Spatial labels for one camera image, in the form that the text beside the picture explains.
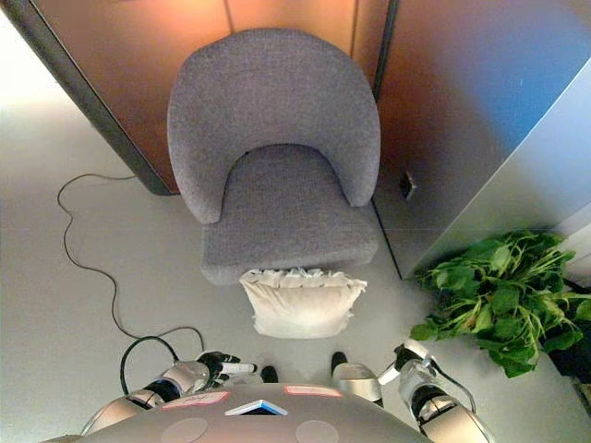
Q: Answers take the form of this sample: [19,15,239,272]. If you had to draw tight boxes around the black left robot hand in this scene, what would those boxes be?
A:
[197,350,258,389]

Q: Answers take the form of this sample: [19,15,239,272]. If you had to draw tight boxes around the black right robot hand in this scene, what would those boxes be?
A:
[378,339,434,387]

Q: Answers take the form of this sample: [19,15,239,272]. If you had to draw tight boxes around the white fringed pillow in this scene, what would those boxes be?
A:
[238,268,369,340]

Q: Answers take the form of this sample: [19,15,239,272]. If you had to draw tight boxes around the silver right robot leg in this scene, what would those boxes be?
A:
[332,362,384,408]

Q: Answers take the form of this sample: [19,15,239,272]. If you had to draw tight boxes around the grey robot torso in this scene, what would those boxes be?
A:
[41,382,435,443]

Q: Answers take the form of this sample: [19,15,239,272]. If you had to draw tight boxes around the green leafy plant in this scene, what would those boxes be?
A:
[409,230,591,379]

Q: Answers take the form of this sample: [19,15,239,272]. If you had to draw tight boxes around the black plant pot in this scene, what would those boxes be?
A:
[548,339,591,393]

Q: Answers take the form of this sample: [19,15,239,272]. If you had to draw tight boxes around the grey fabric armchair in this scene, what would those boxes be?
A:
[166,28,382,287]

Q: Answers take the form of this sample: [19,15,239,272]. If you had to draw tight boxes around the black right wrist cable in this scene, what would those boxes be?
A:
[428,357,477,414]

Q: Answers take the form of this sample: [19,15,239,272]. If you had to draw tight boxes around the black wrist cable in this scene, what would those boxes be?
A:
[119,335,180,397]
[428,357,477,414]

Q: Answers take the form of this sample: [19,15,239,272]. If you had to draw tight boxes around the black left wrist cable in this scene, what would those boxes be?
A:
[119,335,180,397]

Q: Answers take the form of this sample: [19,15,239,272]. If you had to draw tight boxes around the thin black floor cable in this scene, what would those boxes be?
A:
[56,173,205,353]

